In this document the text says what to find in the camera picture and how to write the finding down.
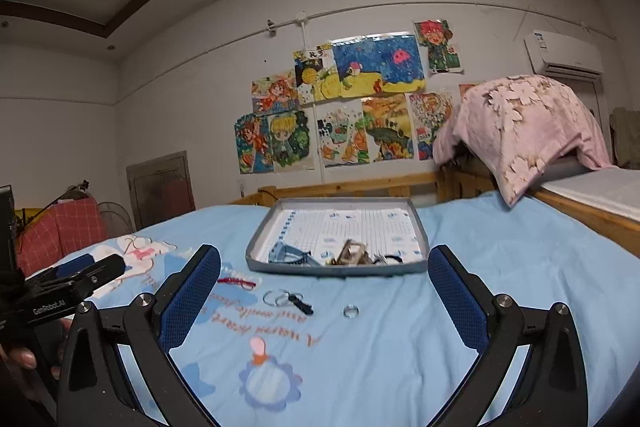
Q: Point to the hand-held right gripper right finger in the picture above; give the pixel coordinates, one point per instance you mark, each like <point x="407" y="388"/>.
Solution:
<point x="457" y="297"/>

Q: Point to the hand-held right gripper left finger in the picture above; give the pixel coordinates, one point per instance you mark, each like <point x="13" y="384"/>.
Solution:
<point x="192" y="297"/>

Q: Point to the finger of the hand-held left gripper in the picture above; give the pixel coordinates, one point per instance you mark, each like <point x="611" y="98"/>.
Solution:
<point x="100" y="271"/>
<point x="75" y="266"/>

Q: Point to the grey tray with grid paper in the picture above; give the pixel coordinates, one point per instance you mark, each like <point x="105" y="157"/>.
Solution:
<point x="350" y="219"/>

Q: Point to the person's left hand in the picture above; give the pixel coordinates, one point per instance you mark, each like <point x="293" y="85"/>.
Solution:
<point x="20" y="357"/>

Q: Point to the red checked cloth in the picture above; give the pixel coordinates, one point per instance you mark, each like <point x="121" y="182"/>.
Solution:
<point x="65" y="227"/>

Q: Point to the round fan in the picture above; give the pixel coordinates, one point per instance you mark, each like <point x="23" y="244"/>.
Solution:
<point x="117" y="219"/>

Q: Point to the light blue printed bedsheet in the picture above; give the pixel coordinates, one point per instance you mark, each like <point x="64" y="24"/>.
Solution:
<point x="375" y="357"/>

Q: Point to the wooden bed headboard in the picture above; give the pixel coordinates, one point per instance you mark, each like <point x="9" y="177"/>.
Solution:
<point x="350" y="184"/>

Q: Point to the mermaid drawing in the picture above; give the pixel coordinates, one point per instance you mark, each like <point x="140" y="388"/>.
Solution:
<point x="252" y="144"/>

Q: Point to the busy town drawing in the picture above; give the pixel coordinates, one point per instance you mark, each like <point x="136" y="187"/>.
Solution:
<point x="427" y="122"/>

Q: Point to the white mattress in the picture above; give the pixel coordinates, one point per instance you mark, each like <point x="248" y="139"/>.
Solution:
<point x="600" y="189"/>

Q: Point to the dinosaur landscape drawing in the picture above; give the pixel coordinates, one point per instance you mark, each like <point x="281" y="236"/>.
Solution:
<point x="390" y="129"/>

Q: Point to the pink floral blanket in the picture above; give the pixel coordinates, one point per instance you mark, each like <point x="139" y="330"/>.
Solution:
<point x="525" y="127"/>

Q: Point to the blond character drawing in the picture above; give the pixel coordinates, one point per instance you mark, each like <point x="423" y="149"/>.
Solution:
<point x="287" y="139"/>

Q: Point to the fish and turtle drawing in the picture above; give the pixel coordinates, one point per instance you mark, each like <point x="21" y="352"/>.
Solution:
<point x="342" y="134"/>

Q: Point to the orange-haired girl drawing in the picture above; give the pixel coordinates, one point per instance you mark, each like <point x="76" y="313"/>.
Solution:
<point x="275" y="94"/>

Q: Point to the green hanging cloth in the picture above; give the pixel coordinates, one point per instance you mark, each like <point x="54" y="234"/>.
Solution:
<point x="627" y="137"/>

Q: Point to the blue sea drawing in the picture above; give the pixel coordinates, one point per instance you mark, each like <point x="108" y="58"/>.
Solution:
<point x="380" y="62"/>

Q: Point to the yellow pineapple drawing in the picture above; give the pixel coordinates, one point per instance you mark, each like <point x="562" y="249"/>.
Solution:
<point x="312" y="77"/>

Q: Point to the red-haired character drawing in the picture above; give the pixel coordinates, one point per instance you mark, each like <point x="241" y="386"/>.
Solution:
<point x="437" y="47"/>

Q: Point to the white air conditioner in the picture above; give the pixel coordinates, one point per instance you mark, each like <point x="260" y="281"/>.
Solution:
<point x="565" y="52"/>

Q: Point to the wooden bed frame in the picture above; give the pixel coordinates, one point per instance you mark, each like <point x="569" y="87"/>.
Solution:
<point x="590" y="212"/>

